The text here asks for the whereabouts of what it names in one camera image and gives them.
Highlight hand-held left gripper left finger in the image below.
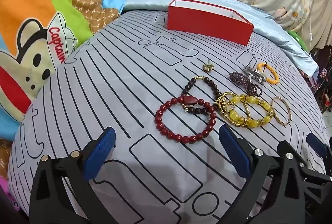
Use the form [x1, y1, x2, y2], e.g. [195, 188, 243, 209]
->
[29, 127, 122, 224]

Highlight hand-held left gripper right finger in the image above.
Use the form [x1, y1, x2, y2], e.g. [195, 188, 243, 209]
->
[218, 125, 308, 224]

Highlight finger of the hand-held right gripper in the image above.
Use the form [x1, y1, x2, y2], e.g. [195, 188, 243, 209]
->
[298, 133, 332, 214]

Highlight thin gold bangle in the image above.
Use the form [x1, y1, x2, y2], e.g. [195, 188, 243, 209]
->
[271, 96, 291, 126]

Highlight gold bead bracelet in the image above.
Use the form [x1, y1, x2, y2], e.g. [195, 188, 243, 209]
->
[214, 91, 251, 126]

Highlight purple bead bracelet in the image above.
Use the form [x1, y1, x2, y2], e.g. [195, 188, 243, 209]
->
[229, 71, 263, 97]

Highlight dark brown bead bracelet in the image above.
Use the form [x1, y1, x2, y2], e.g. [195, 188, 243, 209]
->
[182, 76, 221, 116]

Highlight small gold earring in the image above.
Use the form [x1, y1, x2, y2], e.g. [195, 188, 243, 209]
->
[202, 59, 214, 72]

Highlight red cardboard box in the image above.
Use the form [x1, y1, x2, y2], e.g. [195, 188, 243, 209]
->
[167, 0, 255, 46]

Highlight silver metal jewelry piece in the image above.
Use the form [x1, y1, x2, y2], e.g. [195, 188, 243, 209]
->
[242, 65, 267, 85]

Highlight grey striped bed sheet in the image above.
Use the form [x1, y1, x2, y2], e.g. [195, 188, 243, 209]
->
[8, 9, 327, 224]

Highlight green plastic object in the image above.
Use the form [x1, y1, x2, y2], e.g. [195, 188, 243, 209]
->
[287, 28, 306, 52]

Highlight beige pleated cloth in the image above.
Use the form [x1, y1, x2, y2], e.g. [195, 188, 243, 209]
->
[310, 0, 332, 52]

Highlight cartoon monkey blanket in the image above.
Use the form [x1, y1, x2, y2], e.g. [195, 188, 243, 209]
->
[0, 0, 133, 204]

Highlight yellow stone bracelet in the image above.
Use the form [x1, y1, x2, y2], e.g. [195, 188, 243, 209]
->
[226, 94, 274, 129]

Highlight red bead bracelet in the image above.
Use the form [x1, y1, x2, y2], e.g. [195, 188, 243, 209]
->
[155, 100, 218, 144]

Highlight orange bead bracelet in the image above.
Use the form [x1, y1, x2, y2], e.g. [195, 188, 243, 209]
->
[256, 62, 280, 85]

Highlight white cable with switch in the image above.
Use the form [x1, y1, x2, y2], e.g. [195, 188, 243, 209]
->
[307, 0, 315, 56]

